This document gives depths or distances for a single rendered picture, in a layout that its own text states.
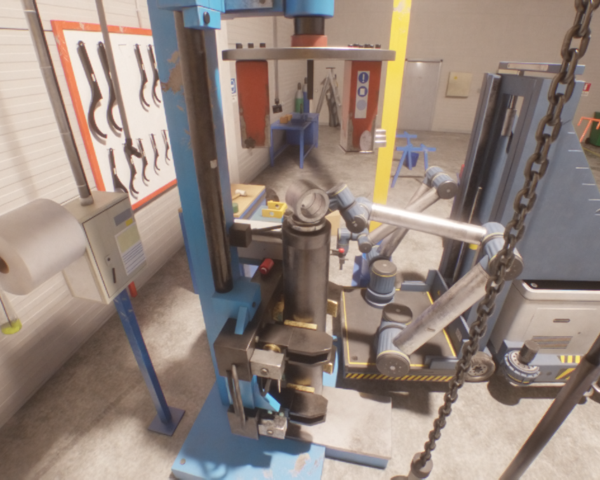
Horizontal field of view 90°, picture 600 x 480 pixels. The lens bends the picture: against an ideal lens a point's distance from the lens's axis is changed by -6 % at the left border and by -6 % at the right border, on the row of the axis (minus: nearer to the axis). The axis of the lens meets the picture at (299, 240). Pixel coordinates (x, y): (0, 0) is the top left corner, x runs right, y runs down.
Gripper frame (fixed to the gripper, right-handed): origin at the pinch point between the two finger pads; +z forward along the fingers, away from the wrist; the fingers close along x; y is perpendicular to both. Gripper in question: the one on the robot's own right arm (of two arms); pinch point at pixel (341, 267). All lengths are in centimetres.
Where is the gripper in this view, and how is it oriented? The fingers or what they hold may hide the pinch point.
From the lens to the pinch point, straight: 292.1
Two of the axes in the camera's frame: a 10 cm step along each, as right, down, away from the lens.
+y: 10.0, 0.3, -0.5
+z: 0.0, 8.7, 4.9
